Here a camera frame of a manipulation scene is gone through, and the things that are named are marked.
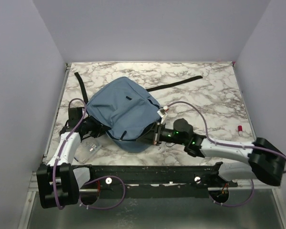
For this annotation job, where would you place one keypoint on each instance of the aluminium frame rail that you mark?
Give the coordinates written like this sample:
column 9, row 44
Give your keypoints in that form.
column 212, row 105

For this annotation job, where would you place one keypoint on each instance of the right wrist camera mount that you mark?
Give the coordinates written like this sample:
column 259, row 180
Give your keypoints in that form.
column 162, row 112

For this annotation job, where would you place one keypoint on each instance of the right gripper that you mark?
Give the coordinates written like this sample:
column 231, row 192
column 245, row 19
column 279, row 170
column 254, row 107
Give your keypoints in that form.
column 153, row 135

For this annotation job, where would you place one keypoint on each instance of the red glue stick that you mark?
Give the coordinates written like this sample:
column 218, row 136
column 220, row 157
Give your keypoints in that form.
column 240, row 130

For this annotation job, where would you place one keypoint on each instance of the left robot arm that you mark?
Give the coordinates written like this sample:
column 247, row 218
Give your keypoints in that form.
column 58, row 181

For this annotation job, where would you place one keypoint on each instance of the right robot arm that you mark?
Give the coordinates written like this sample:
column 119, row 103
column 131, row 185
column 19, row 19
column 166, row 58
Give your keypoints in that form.
column 259, row 159

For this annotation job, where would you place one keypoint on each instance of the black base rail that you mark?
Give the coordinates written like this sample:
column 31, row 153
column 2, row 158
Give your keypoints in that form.
column 155, row 181

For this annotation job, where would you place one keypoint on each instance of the blue backpack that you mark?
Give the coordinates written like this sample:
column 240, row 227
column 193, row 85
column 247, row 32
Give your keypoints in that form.
column 127, row 108

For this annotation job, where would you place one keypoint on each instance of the clear plastic box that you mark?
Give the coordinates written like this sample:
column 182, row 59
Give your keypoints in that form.
column 86, row 150

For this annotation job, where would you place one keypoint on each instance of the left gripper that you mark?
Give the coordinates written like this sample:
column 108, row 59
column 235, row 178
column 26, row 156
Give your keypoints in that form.
column 100, row 129

